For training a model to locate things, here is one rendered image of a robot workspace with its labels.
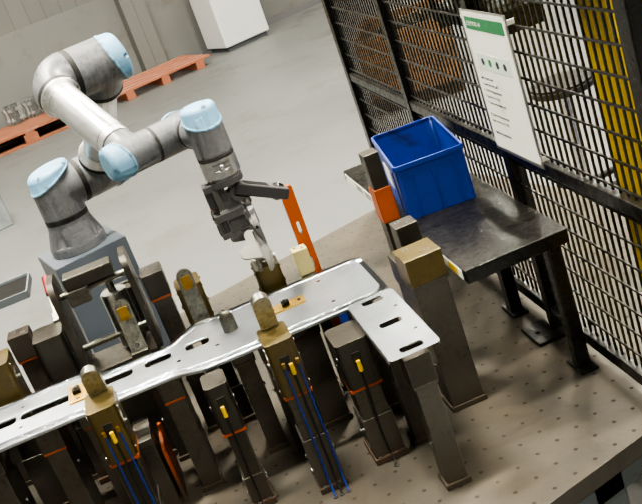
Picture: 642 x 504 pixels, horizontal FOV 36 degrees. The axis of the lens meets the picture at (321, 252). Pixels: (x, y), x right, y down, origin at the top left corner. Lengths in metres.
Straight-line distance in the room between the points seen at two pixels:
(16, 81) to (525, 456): 10.97
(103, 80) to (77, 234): 0.49
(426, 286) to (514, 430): 0.33
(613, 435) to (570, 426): 0.09
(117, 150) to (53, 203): 0.67
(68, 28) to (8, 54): 0.79
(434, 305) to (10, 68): 10.73
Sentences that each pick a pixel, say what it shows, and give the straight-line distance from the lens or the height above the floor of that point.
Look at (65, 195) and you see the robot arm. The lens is 2.64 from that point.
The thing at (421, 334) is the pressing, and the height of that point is 1.00.
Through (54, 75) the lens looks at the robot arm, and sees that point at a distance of 2.28.
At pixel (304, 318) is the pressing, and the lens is 2.02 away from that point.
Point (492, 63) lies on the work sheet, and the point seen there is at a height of 1.35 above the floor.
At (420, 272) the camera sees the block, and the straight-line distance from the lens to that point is 1.98.
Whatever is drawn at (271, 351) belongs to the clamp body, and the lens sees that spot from 1.86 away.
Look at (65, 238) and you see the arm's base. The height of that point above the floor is 1.15.
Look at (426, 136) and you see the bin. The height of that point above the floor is 1.11.
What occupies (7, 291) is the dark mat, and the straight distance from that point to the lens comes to 2.40.
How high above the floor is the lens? 1.82
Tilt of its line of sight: 21 degrees down
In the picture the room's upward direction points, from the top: 20 degrees counter-clockwise
